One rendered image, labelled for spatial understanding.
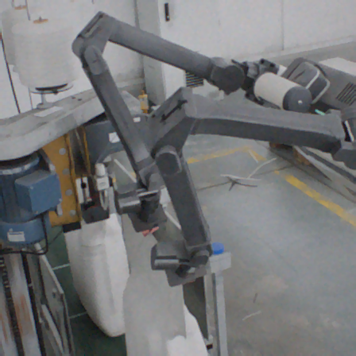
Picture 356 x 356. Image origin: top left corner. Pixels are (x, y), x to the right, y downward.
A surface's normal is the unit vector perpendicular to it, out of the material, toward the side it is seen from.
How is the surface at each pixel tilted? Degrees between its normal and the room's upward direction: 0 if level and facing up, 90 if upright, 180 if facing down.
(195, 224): 115
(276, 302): 0
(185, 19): 90
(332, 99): 40
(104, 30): 91
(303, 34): 90
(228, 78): 91
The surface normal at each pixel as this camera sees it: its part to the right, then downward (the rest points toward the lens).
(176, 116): -0.76, -0.33
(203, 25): 0.40, 0.35
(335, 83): -0.65, -0.55
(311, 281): -0.08, -0.91
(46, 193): 0.74, 0.22
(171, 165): 0.11, 0.79
